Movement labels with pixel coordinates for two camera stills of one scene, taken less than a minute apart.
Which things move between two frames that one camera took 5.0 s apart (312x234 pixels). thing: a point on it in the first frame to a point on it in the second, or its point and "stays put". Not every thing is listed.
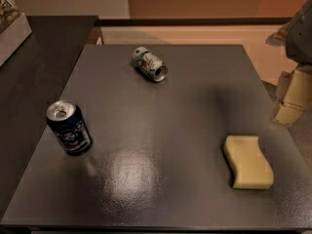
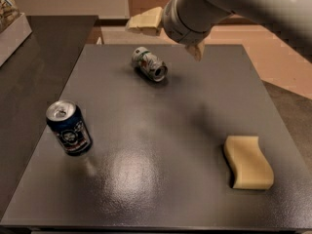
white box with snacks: [15, 28] stays put
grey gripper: [301, 38] to [175, 22]
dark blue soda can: [66, 122] stays put
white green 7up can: [149, 63] stays put
